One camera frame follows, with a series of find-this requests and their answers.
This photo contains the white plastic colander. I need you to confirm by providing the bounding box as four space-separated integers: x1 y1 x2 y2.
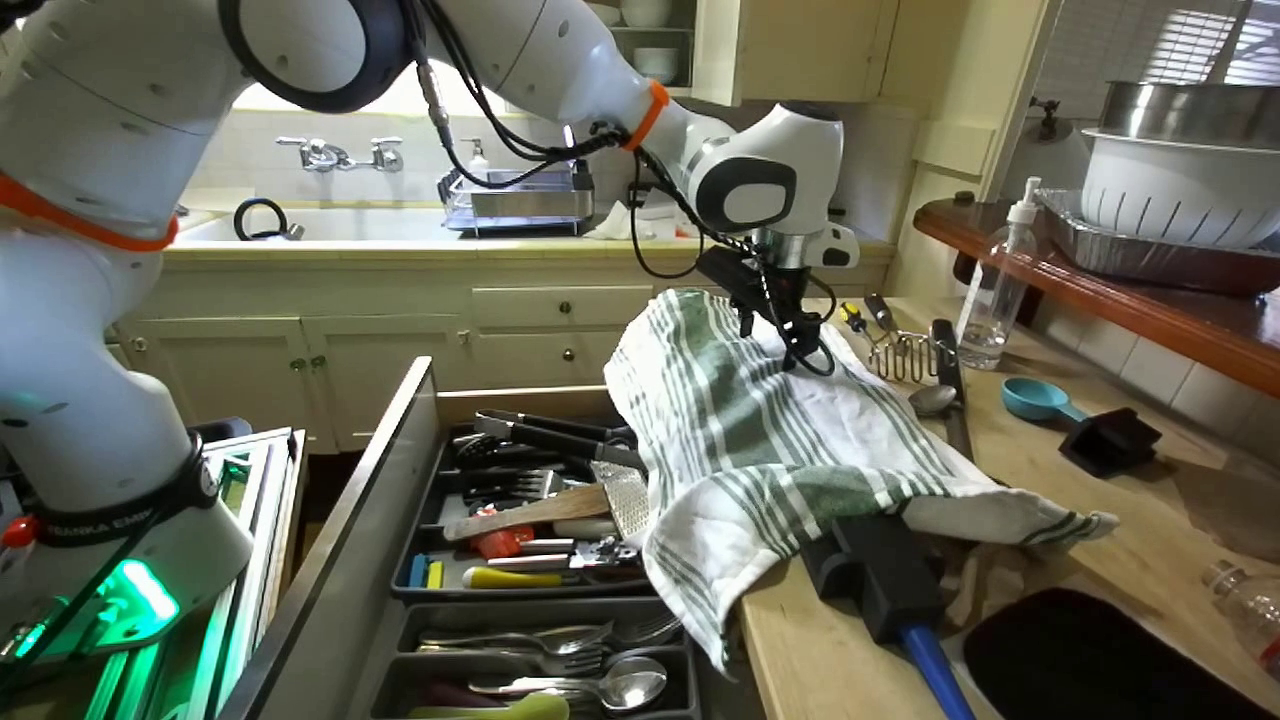
1076 133 1280 251

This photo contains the yellow handled utensil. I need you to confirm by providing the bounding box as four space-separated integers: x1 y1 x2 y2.
464 565 570 587

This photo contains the wooden shelf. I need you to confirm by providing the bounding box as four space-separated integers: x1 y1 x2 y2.
914 194 1280 399

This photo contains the metal spoon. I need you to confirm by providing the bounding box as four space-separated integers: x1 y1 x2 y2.
480 668 667 710

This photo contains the crushed clear plastic bottle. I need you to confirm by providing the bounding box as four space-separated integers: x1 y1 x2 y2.
1204 558 1280 677

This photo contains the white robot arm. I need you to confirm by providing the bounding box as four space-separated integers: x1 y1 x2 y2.
0 0 851 363

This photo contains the teal measuring scoop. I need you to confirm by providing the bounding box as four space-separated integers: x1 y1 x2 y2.
999 377 1086 423

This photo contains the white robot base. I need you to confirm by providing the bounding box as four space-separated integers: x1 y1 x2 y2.
0 231 254 668

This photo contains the metal baking tray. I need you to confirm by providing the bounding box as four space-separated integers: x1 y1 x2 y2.
1042 186 1280 297

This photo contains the grey cutlery tray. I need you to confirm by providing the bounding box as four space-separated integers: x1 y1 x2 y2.
373 596 704 720

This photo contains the black handled ladle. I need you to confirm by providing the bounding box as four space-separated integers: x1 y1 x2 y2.
909 318 973 456

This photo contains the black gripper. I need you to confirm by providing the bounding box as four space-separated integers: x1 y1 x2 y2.
697 229 860 377

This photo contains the clear spray bottle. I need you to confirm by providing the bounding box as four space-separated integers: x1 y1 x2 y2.
958 177 1042 369

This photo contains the small black scoop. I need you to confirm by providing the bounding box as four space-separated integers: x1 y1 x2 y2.
1061 409 1159 475

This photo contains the open wooden drawer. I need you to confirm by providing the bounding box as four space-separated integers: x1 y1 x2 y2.
217 357 667 720

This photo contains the stack of white bowls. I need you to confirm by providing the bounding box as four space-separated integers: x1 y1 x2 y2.
633 45 681 84

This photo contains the steel pot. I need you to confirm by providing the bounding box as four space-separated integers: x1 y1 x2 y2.
1095 81 1280 149

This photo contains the brown paper bag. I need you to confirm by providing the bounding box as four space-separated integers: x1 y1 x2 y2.
942 544 1013 626

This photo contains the metal wire whisk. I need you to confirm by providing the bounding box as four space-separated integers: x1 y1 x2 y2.
841 290 935 385

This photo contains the black utensil tray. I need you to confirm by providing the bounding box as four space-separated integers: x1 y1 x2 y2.
391 430 648 602

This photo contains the chrome sink faucet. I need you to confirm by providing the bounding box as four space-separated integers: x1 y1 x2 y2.
280 135 403 173

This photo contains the green striped white towel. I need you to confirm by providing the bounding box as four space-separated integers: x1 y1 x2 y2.
606 287 1116 668

